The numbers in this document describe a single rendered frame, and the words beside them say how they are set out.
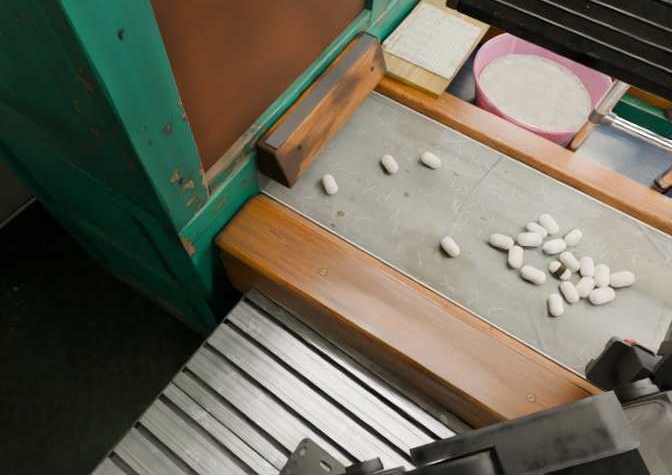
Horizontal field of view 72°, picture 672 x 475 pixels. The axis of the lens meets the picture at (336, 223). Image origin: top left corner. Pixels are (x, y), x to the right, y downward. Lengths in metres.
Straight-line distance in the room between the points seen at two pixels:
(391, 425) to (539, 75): 0.72
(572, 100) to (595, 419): 0.81
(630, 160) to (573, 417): 0.83
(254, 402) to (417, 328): 0.25
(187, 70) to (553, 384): 0.58
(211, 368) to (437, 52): 0.68
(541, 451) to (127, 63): 0.40
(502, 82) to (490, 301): 0.47
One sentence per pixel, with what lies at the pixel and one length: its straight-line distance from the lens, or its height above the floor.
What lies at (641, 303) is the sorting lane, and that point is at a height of 0.74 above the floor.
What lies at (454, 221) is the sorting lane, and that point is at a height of 0.74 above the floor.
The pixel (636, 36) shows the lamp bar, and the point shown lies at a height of 1.08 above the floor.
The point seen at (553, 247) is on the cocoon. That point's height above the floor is 0.76.
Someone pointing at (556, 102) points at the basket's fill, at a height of 0.73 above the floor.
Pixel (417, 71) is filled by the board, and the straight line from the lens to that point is 0.90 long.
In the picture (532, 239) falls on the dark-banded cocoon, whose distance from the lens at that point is 0.77.
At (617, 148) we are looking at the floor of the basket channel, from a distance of 1.09.
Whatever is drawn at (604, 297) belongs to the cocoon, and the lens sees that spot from 0.78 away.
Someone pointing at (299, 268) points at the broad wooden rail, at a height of 0.76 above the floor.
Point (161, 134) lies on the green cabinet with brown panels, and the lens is 0.50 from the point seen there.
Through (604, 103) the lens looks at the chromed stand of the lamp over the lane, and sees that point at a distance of 0.83.
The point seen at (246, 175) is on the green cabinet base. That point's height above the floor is 0.81.
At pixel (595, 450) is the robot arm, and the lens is 0.30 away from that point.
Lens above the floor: 1.37
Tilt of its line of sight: 60 degrees down
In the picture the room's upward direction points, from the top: 7 degrees clockwise
